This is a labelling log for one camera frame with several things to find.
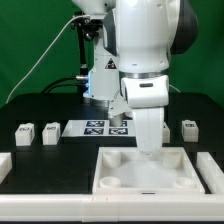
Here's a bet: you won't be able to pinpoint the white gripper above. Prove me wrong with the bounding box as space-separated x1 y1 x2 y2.
121 75 169 153

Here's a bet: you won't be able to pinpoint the white square tabletop tray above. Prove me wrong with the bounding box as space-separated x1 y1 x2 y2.
92 147 205 195

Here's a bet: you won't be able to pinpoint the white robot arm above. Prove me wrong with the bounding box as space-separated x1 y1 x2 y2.
72 0 198 153

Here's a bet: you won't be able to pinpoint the white sheet with fiducial tags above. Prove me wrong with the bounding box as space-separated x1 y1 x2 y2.
62 120 135 137

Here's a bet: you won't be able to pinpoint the white left fence piece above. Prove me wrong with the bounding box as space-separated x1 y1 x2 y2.
0 153 12 184

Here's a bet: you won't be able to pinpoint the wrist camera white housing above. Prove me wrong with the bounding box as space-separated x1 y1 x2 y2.
108 91 132 127

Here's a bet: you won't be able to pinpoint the black camera on stand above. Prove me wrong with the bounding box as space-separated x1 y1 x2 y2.
71 11 102 93

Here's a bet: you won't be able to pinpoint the black cables at base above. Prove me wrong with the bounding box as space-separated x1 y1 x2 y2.
40 77 88 94

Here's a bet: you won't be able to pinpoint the white right fence rail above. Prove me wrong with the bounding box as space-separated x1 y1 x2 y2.
196 152 224 195

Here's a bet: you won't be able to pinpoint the white fence rail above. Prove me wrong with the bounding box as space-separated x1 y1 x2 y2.
196 152 224 195
0 194 224 222

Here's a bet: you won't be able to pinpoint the white cable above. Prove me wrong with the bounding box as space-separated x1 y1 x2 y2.
4 14 91 105

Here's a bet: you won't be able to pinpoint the white front fence rail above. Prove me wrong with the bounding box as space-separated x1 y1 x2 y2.
0 194 224 222

